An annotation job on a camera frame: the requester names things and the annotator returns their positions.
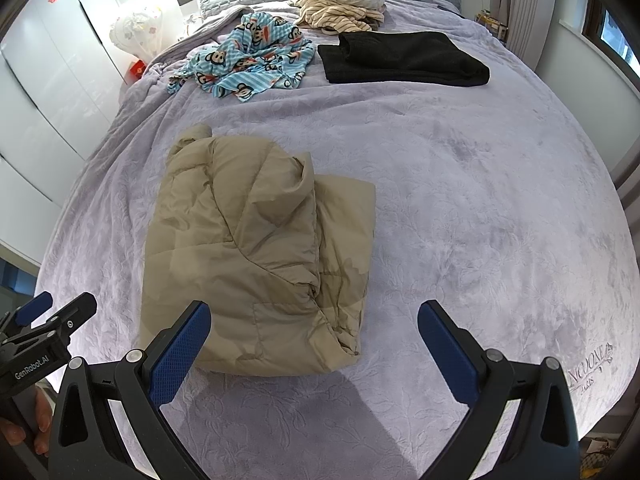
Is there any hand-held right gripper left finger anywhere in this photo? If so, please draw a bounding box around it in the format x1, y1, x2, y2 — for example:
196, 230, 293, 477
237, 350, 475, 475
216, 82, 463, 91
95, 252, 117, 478
48, 301, 212, 480

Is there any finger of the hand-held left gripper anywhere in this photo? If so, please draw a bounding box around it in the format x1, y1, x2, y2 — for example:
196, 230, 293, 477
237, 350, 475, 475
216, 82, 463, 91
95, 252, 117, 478
40, 292, 98, 341
12, 291, 53, 326

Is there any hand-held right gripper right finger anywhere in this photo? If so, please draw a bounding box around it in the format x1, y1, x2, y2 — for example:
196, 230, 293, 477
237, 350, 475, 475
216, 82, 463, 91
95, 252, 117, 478
417, 300, 581, 480

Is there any beige puffer jacket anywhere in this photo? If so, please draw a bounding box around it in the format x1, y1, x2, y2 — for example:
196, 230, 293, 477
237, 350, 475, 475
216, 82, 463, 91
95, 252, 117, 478
139, 122, 377, 376

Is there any person's left hand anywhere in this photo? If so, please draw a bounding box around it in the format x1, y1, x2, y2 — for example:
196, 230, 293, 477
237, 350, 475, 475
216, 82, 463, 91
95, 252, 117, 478
0, 389, 53, 456

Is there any lilac plush blanket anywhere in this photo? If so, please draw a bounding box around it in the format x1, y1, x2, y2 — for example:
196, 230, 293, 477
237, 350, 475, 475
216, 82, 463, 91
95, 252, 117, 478
32, 0, 633, 480

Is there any white wardrobe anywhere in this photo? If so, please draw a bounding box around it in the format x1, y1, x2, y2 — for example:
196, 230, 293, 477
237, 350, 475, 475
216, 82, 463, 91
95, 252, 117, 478
0, 0, 132, 267

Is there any white printed plastic bag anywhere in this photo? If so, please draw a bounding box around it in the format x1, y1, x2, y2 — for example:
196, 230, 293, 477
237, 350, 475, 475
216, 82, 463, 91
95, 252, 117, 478
110, 4, 167, 59

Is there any black folded garment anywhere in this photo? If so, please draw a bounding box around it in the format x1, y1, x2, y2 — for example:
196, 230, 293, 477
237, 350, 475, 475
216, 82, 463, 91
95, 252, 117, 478
317, 31, 491, 87

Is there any blue monkey print pajamas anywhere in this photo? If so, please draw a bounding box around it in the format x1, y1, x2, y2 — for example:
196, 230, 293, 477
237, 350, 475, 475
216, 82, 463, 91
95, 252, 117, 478
167, 11, 319, 105

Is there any grey duvet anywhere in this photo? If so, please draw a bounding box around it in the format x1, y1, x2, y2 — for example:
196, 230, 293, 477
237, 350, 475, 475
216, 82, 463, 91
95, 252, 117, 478
149, 7, 252, 62

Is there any cream striped garment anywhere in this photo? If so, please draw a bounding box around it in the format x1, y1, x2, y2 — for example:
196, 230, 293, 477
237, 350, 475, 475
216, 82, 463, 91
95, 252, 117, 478
291, 0, 386, 36

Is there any window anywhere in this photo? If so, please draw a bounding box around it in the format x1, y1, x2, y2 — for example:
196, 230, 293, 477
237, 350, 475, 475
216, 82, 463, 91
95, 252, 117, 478
587, 5, 640, 69

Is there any grey curtain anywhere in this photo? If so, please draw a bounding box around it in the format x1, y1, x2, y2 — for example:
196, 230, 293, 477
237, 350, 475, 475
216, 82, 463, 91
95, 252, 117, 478
492, 0, 562, 47

